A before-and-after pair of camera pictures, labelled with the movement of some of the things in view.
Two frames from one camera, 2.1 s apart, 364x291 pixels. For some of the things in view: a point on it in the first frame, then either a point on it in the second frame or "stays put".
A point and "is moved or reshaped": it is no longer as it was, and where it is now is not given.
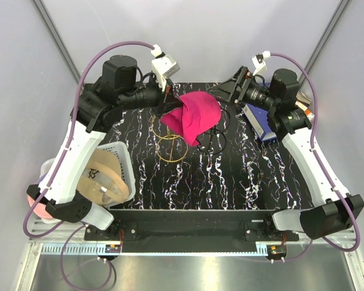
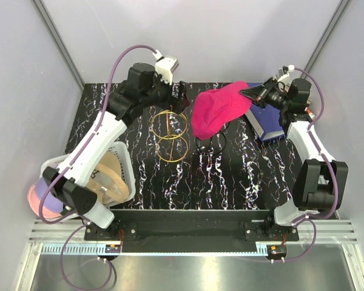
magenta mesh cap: (200, 112) is moved or reshaped
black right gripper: (225, 90) -> (263, 90)
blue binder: (258, 118) stays put
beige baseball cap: (102, 182) stays put
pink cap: (40, 208) stays put
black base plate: (185, 231) stays put
